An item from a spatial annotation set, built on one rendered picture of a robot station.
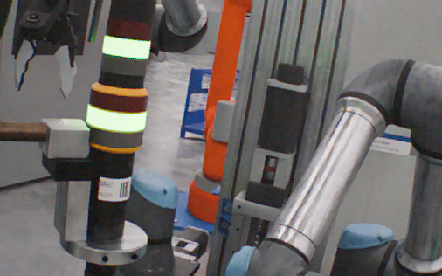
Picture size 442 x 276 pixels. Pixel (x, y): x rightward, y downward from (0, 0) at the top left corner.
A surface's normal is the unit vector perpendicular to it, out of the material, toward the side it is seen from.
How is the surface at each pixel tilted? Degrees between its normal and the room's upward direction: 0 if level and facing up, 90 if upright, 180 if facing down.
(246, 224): 90
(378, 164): 90
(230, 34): 96
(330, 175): 51
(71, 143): 90
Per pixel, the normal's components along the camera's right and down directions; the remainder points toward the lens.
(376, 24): -0.03, 0.21
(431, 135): -0.64, 0.49
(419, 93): -0.54, -0.04
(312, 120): -0.26, 0.16
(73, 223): 0.54, 0.26
